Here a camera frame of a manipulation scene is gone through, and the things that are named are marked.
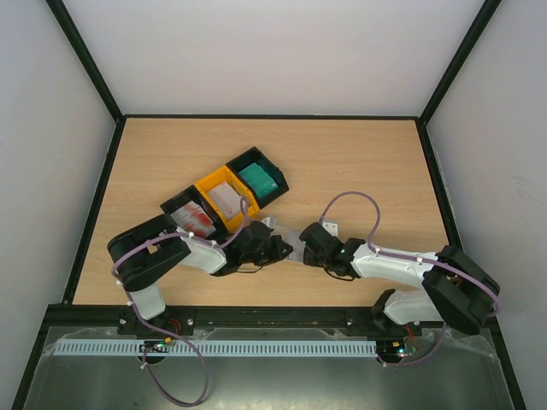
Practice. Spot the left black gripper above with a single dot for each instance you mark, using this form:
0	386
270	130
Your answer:
278	244

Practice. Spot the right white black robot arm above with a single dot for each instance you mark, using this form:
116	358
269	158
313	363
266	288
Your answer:
447	286

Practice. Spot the black bin with green cards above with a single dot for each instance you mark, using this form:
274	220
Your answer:
255	155

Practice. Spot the light blue slotted cable duct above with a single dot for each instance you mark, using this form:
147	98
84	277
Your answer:
218	348

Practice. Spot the red patterned card stack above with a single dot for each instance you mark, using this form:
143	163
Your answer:
192	218

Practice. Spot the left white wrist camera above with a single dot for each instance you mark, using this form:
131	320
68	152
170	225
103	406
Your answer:
272	224

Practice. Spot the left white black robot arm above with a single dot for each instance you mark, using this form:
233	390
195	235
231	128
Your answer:
144	254

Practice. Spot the beige card holder wallet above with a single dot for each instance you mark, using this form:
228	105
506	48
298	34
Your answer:
291	237

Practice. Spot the black aluminium frame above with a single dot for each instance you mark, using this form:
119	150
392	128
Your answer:
71	32

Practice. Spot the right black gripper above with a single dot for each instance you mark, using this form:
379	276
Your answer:
309	245

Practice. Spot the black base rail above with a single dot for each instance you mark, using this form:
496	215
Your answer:
352	321

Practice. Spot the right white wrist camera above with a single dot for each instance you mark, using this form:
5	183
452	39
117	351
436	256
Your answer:
331	227

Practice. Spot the green card stack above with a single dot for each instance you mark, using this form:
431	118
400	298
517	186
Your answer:
258	180

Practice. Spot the black bin with red cards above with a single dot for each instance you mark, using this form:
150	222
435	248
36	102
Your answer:
191	193

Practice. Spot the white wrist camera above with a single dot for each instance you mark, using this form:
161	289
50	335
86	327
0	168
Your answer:
331	227
272	224

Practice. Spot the yellow bin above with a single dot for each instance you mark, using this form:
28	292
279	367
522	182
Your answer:
224	174

